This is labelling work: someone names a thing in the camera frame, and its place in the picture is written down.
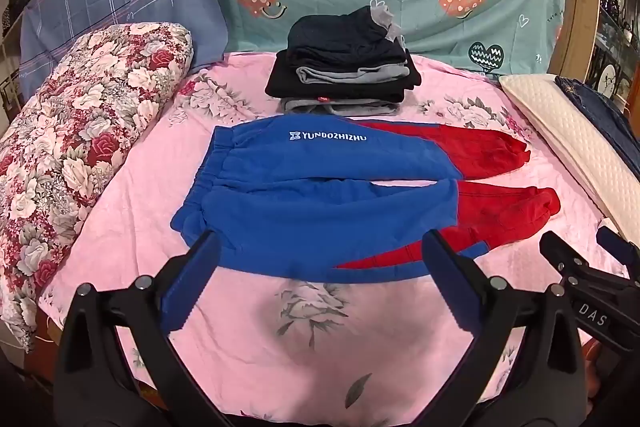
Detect cream quilted pillow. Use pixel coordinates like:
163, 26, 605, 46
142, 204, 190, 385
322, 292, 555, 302
499, 74, 640, 248

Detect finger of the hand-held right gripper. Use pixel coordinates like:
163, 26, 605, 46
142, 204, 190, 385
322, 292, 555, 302
539, 231, 633, 303
596, 226, 640, 280

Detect dark folded pants grey cuffs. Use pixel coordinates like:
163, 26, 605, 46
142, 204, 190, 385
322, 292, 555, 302
287, 5, 407, 64

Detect pink floral bedsheet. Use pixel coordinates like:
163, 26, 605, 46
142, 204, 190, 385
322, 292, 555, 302
37, 51, 631, 427

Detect grey folded garment red tag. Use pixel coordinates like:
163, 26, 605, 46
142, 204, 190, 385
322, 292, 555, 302
279, 96, 402, 118

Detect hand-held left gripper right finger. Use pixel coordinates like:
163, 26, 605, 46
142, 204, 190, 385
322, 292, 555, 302
421, 228, 588, 427

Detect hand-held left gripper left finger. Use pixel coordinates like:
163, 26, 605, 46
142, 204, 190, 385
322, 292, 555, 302
52, 229, 236, 427

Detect stack of folded dark clothes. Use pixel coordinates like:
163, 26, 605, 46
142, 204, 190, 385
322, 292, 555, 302
264, 49, 424, 104

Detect red floral rolled quilt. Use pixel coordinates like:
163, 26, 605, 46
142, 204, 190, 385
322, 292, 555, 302
0, 22, 195, 353

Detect blue and red pants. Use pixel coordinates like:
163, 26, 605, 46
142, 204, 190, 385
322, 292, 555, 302
170, 114, 560, 283

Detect dark blue denim jeans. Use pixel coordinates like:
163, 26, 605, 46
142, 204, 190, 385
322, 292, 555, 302
554, 76, 640, 168

